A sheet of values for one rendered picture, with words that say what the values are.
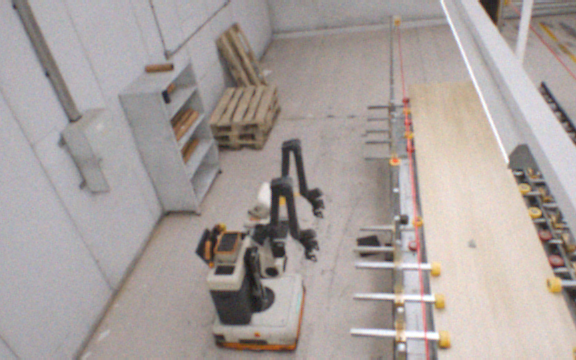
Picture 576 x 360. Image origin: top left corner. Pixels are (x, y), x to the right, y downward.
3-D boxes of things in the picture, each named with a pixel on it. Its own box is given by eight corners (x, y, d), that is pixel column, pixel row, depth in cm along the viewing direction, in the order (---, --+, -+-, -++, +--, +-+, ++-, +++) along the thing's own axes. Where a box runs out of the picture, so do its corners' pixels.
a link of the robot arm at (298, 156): (293, 138, 293) (290, 147, 285) (301, 138, 292) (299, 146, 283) (301, 189, 318) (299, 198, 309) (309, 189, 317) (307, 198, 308)
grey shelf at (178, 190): (165, 216, 515) (117, 94, 427) (191, 172, 586) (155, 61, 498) (200, 216, 505) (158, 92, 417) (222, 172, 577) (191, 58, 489)
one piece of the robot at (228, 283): (222, 334, 347) (194, 260, 299) (238, 282, 390) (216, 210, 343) (263, 336, 340) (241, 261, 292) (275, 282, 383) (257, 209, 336)
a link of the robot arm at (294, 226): (283, 175, 259) (280, 186, 250) (292, 175, 258) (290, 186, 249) (292, 229, 284) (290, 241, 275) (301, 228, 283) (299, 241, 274)
